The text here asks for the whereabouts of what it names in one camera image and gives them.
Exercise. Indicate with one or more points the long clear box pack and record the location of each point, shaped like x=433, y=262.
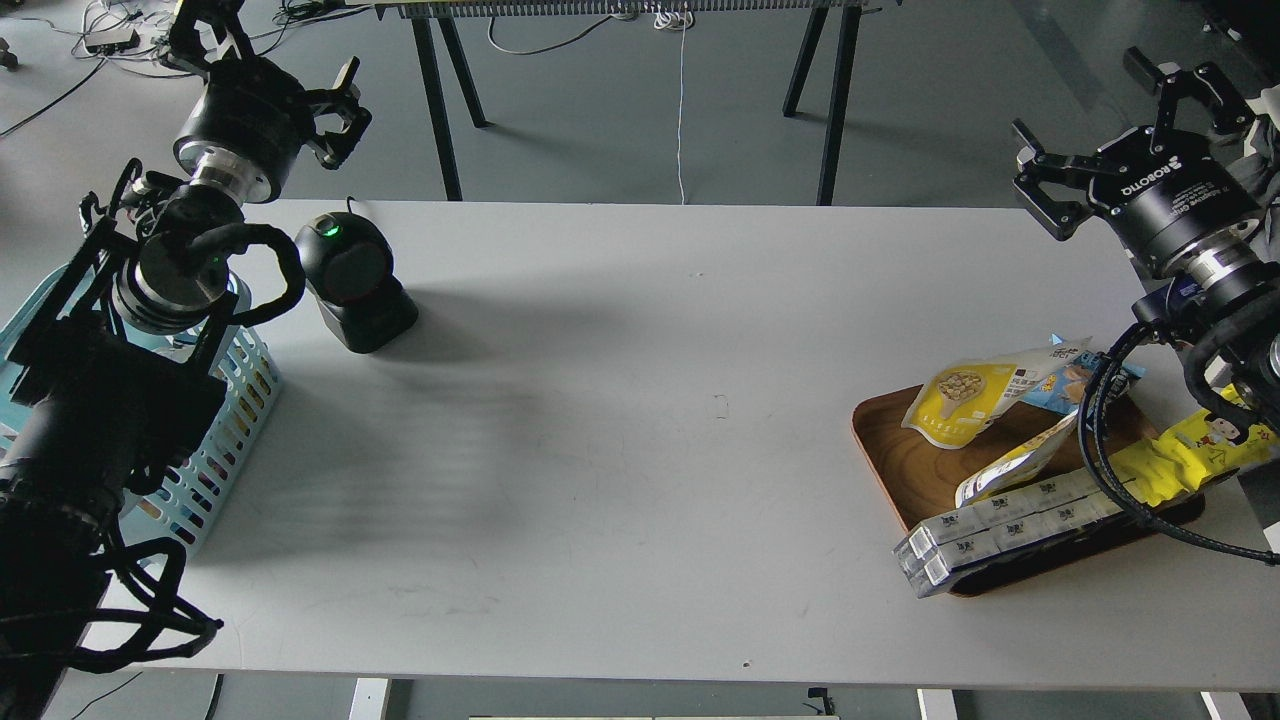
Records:
x=1001, y=539

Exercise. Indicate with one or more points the wooden brown tray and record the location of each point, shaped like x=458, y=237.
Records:
x=920, y=481

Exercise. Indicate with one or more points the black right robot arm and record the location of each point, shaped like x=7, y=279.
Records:
x=1222, y=306

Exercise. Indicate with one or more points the yellow cartoon snack bag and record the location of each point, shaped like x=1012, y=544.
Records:
x=1190, y=454

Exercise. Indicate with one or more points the yellow white pouch in tray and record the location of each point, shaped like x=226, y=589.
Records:
x=1017, y=466

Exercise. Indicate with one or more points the blue snack packet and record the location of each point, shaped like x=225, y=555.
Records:
x=1062, y=391

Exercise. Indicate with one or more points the black barcode scanner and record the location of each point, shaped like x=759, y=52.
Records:
x=349, y=268

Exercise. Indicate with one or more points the light blue plastic basket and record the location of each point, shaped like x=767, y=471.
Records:
x=191, y=496

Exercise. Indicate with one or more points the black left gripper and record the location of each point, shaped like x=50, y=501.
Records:
x=246, y=104

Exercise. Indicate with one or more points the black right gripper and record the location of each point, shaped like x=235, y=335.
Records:
x=1165, y=195

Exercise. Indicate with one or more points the yellow white snack pouch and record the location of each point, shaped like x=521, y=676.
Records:
x=957, y=404

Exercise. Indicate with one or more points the black trestle table background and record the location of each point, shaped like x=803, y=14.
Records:
x=721, y=106

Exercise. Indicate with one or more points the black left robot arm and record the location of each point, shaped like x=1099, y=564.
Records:
x=116, y=364

